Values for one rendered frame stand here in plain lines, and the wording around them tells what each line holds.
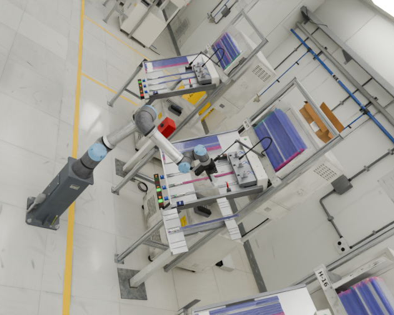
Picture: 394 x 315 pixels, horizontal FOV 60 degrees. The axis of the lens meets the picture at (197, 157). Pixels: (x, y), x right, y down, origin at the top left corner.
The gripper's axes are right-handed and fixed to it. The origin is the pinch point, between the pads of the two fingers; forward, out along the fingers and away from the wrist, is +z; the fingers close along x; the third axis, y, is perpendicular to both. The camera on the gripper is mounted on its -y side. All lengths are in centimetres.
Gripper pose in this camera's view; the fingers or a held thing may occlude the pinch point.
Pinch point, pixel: (211, 179)
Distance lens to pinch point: 256.8
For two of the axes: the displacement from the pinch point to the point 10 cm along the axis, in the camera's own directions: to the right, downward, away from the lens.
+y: 9.2, -3.7, -0.9
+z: 3.2, 6.2, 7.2
